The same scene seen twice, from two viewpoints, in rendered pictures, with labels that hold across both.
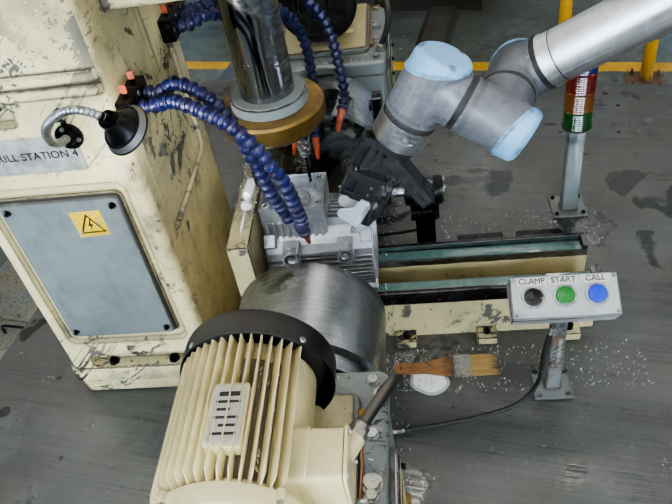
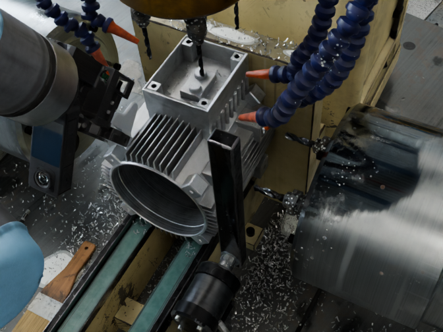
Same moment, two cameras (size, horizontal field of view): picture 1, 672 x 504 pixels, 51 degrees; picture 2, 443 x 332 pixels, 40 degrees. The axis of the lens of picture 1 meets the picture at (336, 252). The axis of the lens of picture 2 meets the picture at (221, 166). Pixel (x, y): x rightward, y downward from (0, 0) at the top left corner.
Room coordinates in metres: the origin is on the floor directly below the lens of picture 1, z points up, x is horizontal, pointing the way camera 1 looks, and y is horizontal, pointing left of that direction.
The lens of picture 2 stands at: (1.30, -0.49, 1.72)
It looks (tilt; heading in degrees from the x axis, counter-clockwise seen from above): 53 degrees down; 112
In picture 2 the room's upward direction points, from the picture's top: 6 degrees counter-clockwise
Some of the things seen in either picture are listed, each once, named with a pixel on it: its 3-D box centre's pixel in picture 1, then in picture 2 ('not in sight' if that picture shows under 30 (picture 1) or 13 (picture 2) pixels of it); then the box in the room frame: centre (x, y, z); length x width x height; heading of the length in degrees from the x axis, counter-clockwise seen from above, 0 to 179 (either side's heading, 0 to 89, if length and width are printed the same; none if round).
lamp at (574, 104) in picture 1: (579, 98); not in sight; (1.25, -0.56, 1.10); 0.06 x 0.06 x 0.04
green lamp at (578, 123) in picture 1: (577, 116); not in sight; (1.25, -0.56, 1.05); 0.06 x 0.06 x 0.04
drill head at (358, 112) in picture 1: (329, 135); (414, 222); (1.37, -0.03, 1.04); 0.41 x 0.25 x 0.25; 170
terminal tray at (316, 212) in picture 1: (295, 205); (198, 89); (1.05, 0.06, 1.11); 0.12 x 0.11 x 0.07; 81
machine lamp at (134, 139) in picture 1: (93, 127); not in sight; (0.85, 0.29, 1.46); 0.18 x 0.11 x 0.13; 80
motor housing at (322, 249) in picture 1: (324, 240); (191, 151); (1.05, 0.02, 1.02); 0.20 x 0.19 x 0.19; 81
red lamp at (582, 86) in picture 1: (581, 78); not in sight; (1.25, -0.56, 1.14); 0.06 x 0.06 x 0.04
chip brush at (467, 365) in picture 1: (446, 366); (56, 292); (0.85, -0.17, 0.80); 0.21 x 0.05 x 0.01; 81
